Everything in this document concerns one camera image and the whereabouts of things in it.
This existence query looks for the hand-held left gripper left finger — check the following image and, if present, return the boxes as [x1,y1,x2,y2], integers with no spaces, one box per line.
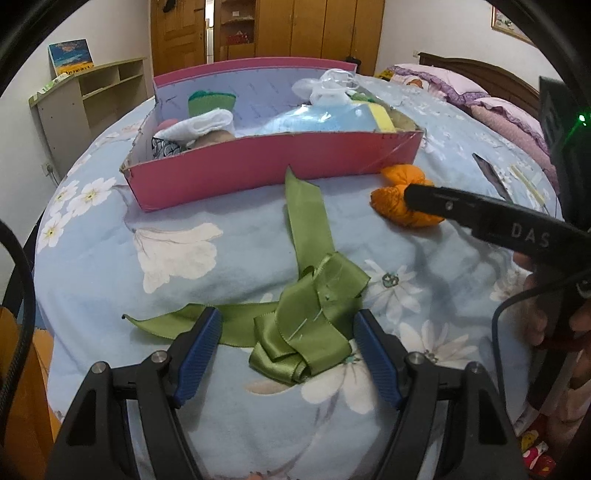
[44,306,223,480]

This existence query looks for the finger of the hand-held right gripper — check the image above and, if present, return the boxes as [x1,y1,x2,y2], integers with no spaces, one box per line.
[403,184,472,234]

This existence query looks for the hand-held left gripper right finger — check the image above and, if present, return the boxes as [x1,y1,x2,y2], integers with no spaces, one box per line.
[353,308,529,480]

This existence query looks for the orange cloth bundle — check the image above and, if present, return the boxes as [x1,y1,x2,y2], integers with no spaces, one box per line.
[369,164,446,228]

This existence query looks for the brown fuzzy cloth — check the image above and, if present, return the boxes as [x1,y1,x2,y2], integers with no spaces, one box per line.
[392,112,419,134]

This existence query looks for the yellow sponge block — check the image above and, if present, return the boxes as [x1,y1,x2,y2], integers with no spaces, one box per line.
[367,105,398,134]

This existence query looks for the green satin ribbon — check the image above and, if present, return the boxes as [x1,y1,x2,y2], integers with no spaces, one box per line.
[122,165,371,384]

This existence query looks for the light blue sock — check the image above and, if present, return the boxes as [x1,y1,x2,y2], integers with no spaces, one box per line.
[263,104,379,137]

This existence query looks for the white mesh pouch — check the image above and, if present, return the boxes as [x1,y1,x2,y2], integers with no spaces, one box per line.
[292,68,360,108]

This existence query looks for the pink cardboard box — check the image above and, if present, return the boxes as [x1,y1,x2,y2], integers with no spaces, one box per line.
[119,56,424,213]

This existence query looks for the navy wave-pattern triangular pouch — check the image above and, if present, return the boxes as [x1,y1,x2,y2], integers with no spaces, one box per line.
[151,137,188,160]

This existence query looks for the beige makeup sponge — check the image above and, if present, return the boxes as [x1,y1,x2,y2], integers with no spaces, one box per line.
[191,131,236,149]

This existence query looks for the white waffle towel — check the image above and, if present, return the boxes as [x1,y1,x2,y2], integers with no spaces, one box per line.
[154,108,235,141]

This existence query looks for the large green white sock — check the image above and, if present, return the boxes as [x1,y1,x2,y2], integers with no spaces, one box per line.
[187,89,237,118]

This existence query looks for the person's right hand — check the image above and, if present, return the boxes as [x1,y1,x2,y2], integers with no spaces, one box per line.
[512,253,557,349]

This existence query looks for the white strip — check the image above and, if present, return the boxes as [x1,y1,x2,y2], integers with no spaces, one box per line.
[510,165,543,197]

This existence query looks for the black smartphone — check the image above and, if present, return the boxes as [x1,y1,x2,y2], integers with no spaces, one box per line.
[472,152,513,201]

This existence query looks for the purple frilled pillow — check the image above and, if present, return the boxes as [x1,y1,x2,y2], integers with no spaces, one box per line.
[471,97,552,153]
[388,64,490,107]

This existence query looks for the dark wooden headboard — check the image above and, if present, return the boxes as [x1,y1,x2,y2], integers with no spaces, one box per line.
[418,52,541,107]

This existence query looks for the pink printed clothing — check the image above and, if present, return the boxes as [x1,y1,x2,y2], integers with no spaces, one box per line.
[519,346,591,476]

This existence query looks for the wooden wardrobe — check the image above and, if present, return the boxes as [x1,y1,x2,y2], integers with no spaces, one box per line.
[205,0,386,77]

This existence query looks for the beige shelf desk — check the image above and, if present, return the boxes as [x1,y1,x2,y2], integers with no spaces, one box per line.
[28,56,148,169]

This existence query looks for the wooden door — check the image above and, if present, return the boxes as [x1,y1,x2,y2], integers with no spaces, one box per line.
[150,0,207,75]

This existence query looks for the green white packet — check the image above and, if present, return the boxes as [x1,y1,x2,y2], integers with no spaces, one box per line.
[32,74,70,95]

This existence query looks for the blue landscape painting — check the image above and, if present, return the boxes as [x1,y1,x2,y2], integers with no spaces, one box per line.
[48,39,94,77]

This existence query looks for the black cable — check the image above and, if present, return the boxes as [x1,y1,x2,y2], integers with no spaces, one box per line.
[0,219,38,402]
[491,274,585,416]

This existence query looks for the framed wall picture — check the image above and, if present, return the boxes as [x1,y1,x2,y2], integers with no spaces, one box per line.
[491,7,536,46]

